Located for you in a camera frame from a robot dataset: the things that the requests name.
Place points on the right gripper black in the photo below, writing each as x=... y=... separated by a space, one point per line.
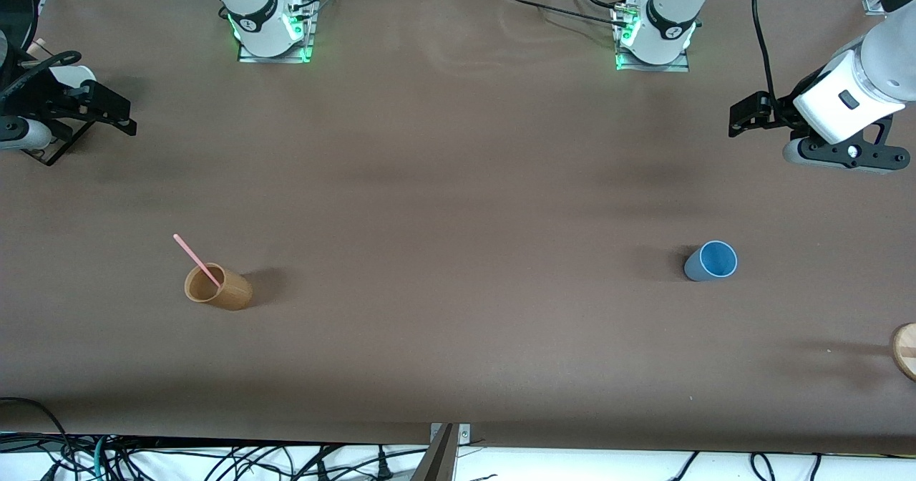
x=74 y=99

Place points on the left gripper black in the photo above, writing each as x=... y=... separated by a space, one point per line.
x=780 y=111

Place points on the off-white cylindrical cup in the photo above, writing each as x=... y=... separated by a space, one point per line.
x=41 y=137

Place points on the pink chopstick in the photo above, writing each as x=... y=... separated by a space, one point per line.
x=193 y=253

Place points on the brown bamboo cup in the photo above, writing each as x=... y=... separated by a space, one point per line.
x=225 y=291

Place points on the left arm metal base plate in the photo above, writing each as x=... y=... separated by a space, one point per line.
x=680 y=67

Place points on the dark grey metal bar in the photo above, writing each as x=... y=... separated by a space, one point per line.
x=438 y=459

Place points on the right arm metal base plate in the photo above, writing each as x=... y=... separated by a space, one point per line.
x=309 y=37

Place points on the white mug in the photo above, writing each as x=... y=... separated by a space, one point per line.
x=71 y=74

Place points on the small metal edge bracket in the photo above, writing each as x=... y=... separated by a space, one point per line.
x=465 y=434

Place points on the blue cup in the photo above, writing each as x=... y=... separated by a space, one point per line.
x=712 y=260

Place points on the round wooden disc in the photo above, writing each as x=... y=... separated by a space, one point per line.
x=906 y=352

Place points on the aluminium frame profile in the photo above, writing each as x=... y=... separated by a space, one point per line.
x=871 y=1

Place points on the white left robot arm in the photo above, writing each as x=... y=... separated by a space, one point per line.
x=673 y=8

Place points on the wooden stick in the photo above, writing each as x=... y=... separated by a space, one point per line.
x=37 y=46

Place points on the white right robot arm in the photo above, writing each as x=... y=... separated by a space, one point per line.
x=250 y=1

